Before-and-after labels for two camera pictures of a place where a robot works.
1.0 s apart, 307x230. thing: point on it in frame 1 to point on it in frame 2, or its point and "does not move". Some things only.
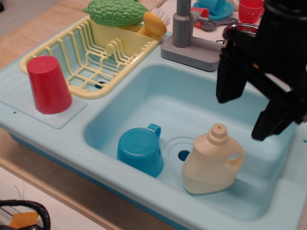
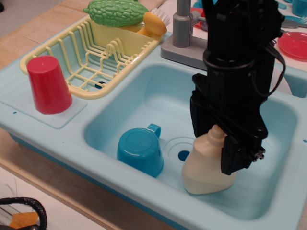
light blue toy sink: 80,143 does not move
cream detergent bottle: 212,164 does not move
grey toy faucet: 185,51 does not move
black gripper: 278,49 to 245,65
